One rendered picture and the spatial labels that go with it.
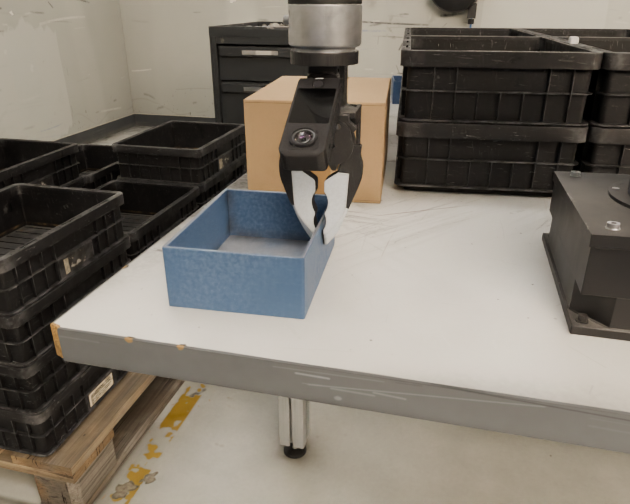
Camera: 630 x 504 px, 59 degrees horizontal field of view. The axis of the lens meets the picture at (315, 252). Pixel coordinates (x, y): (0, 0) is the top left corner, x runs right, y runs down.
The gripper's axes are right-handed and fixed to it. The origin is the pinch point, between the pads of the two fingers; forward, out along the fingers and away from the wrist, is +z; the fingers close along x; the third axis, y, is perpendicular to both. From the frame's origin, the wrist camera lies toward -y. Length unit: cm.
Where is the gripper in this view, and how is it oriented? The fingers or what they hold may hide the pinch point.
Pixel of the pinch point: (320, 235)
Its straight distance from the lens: 64.7
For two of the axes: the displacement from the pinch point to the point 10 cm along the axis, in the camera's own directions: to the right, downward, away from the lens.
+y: 1.9, -4.0, 9.0
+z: 0.0, 9.1, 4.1
